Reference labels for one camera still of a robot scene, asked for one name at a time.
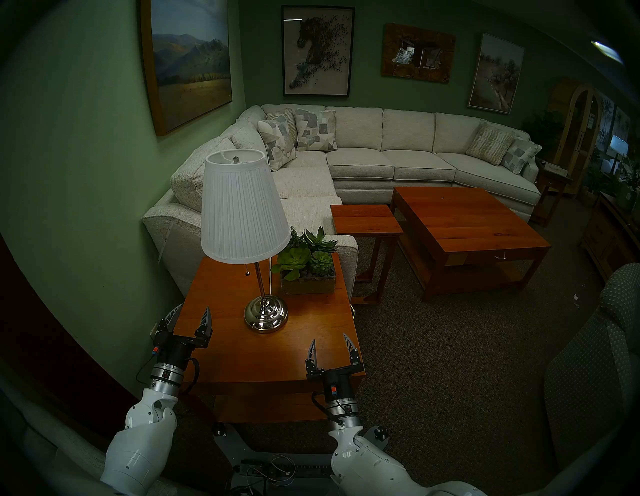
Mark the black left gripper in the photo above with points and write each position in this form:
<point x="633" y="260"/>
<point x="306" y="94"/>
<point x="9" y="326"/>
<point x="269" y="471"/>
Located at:
<point x="175" y="350"/>

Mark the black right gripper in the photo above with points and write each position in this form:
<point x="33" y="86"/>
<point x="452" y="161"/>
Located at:
<point x="337" y="382"/>

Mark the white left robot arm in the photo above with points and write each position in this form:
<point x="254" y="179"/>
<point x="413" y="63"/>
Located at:
<point x="140" y="440"/>

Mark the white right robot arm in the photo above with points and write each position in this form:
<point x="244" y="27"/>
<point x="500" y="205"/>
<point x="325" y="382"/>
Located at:
<point x="360" y="465"/>

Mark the white shade chrome table lamp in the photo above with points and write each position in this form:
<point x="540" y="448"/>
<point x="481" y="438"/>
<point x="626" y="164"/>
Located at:
<point x="242" y="210"/>

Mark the background lamp with white shade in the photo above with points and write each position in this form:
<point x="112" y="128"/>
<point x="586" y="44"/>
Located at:
<point x="618" y="147"/>

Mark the cherry wood end table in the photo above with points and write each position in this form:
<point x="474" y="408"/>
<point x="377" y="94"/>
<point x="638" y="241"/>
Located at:
<point x="280" y="350"/>

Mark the succulent plants in wooden planter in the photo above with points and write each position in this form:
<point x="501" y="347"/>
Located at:
<point x="305" y="272"/>

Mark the robot mobile base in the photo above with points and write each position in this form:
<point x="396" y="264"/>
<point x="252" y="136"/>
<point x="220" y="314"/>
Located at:
<point x="280" y="470"/>

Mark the small cherry wood side table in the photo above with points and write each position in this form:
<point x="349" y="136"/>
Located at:
<point x="367" y="220"/>

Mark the light grey upholstered seat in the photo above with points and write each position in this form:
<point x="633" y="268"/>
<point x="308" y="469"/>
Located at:
<point x="65" y="440"/>

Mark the large cherry wood coffee table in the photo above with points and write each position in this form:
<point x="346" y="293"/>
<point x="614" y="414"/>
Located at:
<point x="465" y="220"/>

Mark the cream sectional sofa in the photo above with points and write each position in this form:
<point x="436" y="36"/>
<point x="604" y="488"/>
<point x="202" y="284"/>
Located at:
<point x="370" y="165"/>

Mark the grey patchwork throw pillow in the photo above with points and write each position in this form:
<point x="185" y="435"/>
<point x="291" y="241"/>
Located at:
<point x="520" y="156"/>
<point x="315" y="130"/>
<point x="276" y="142"/>

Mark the striped beige throw pillow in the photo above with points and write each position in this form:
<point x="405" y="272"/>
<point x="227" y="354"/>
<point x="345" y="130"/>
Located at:
<point x="490" y="143"/>
<point x="291" y="125"/>

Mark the framed mountain landscape painting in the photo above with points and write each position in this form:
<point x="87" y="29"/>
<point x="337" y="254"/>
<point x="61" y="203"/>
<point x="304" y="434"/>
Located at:
<point x="190" y="65"/>

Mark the green dotted armchair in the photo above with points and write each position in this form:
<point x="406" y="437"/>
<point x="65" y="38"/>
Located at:
<point x="595" y="370"/>

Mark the dark wooden end table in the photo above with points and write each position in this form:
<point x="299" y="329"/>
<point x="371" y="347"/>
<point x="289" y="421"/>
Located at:
<point x="550" y="182"/>

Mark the small sign card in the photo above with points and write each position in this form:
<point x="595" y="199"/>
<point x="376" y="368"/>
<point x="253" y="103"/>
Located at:
<point x="556" y="169"/>

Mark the rustic wood framed mirror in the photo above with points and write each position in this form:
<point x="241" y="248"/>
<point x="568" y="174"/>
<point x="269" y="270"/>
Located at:
<point x="395" y="70"/>

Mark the black framed horse artwork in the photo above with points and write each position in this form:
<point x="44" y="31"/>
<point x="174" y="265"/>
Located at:
<point x="317" y="50"/>

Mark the wooden dresser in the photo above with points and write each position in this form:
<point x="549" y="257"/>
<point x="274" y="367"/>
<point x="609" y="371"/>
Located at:
<point x="607" y="235"/>

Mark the dark leafy floor plant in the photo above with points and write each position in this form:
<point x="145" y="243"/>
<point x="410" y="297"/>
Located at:
<point x="542" y="132"/>

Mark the framed tree landscape painting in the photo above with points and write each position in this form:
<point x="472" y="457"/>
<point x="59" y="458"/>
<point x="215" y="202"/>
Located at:
<point x="496" y="72"/>

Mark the arched wooden display cabinet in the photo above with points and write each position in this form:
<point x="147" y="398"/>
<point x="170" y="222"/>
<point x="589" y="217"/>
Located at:
<point x="575" y="125"/>

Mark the potted plant on dresser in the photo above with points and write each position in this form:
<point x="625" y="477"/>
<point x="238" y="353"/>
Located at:
<point x="629" y="185"/>

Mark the ceiling light fixture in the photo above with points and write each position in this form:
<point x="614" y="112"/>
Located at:
<point x="607" y="51"/>

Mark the wall power outlet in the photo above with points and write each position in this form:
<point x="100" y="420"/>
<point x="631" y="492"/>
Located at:
<point x="155" y="332"/>

